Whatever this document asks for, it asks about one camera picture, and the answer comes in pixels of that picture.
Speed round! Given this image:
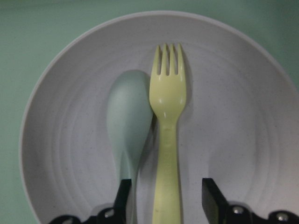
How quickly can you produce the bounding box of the mint green tray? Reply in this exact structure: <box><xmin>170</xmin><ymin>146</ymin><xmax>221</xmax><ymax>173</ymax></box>
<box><xmin>0</xmin><ymin>0</ymin><xmax>299</xmax><ymax>224</ymax></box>

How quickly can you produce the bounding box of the beige round plate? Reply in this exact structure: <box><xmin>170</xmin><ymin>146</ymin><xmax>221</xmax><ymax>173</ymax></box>
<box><xmin>20</xmin><ymin>11</ymin><xmax>299</xmax><ymax>224</ymax></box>

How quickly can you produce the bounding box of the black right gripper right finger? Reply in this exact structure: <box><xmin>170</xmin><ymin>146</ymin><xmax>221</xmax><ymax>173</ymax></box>
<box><xmin>202</xmin><ymin>178</ymin><xmax>227</xmax><ymax>224</ymax></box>

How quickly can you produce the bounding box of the yellow plastic fork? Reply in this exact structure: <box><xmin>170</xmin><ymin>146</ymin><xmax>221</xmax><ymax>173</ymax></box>
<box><xmin>149</xmin><ymin>44</ymin><xmax>187</xmax><ymax>224</ymax></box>

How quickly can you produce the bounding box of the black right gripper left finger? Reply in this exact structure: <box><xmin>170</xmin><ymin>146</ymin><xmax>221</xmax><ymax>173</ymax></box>
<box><xmin>114</xmin><ymin>179</ymin><xmax>132</xmax><ymax>224</ymax></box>

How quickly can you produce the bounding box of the pale green plastic spoon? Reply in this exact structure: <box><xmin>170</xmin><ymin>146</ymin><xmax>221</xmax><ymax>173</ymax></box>
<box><xmin>107</xmin><ymin>70</ymin><xmax>153</xmax><ymax>224</ymax></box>

